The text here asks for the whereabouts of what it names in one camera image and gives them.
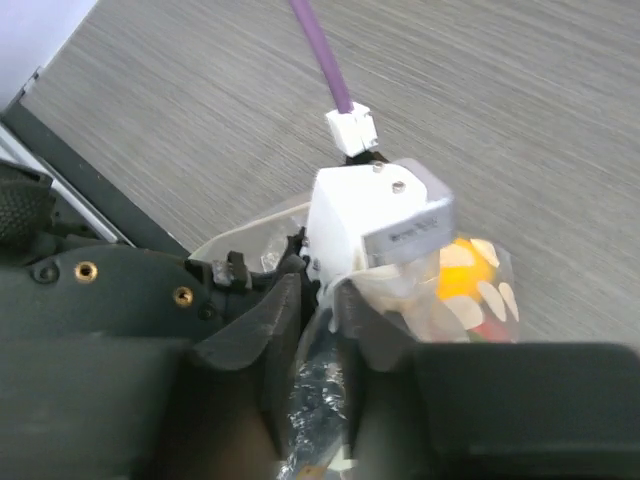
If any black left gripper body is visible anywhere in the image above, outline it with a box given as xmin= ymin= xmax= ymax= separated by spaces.
xmin=184 ymin=227 xmax=320 ymax=310

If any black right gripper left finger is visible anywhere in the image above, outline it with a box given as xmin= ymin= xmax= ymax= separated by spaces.
xmin=1 ymin=274 xmax=301 ymax=479

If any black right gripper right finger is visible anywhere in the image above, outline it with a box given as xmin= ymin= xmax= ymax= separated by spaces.
xmin=334 ymin=283 xmax=639 ymax=480

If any clear zip top bag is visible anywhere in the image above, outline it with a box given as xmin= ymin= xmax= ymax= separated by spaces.
xmin=188 ymin=199 xmax=521 ymax=480

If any yellow fake lemon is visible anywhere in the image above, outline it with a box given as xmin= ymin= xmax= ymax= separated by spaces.
xmin=437 ymin=237 xmax=499 ymax=301

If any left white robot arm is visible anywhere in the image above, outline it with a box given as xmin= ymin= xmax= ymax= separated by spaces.
xmin=1 ymin=162 xmax=317 ymax=341

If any grey aluminium corner rail left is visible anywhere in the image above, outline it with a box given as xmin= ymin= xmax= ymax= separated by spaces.
xmin=1 ymin=125 xmax=133 ymax=245

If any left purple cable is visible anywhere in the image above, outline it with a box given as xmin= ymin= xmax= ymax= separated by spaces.
xmin=288 ymin=0 xmax=379 ymax=156

